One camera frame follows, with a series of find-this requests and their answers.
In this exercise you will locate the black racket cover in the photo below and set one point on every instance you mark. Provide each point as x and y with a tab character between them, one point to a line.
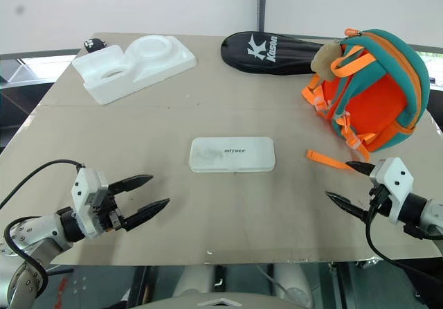
263	54

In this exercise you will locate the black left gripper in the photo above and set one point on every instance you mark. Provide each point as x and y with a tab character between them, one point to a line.
110	215

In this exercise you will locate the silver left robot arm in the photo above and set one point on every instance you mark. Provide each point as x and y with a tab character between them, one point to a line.
38	232

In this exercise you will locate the dark vertical post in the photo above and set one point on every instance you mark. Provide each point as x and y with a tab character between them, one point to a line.
263	0

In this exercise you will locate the beige plush toy piece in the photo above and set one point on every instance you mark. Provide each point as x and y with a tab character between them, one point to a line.
325	61

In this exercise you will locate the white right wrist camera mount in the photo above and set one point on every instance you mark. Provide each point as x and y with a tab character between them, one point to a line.
394	177

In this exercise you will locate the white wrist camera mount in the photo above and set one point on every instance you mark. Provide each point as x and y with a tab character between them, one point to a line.
84	184
394	177

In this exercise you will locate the teal and orange backpack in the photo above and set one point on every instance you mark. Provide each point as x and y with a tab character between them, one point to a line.
377	97

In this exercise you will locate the clear plastic case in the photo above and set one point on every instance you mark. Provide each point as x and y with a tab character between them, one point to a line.
232	154

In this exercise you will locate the white foam packaging tray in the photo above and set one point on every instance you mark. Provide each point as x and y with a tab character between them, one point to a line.
138	66

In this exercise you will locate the white rounded robot leg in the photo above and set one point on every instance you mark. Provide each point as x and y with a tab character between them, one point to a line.
194	279
292	283

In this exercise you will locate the small black paw-print pouch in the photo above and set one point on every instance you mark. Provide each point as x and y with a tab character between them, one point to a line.
94	44

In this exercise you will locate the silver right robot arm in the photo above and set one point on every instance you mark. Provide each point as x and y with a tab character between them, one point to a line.
429	215

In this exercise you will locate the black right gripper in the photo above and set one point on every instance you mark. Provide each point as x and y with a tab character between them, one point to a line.
380	200

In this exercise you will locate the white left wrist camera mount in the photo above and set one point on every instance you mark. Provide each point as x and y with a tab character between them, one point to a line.
84	184

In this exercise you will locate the grey robot torso plate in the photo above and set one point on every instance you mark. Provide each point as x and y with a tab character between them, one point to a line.
221	303

